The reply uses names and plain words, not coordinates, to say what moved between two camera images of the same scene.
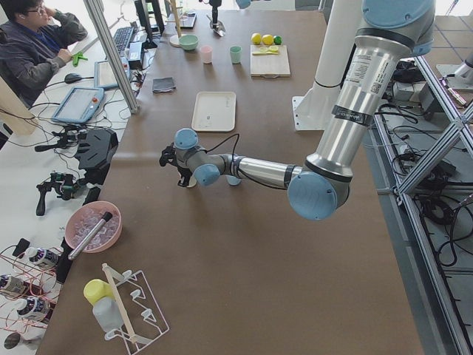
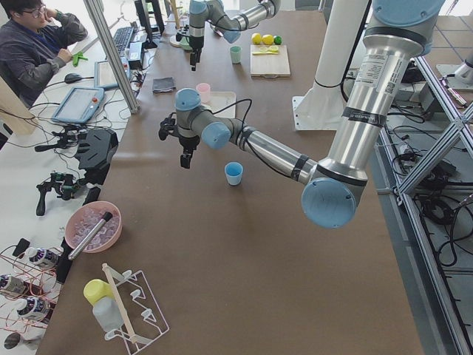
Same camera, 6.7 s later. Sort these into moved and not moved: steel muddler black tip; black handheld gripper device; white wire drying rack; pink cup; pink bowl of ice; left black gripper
Moved: left black gripper; pink cup
Not moved: black handheld gripper device; pink bowl of ice; white wire drying rack; steel muddler black tip
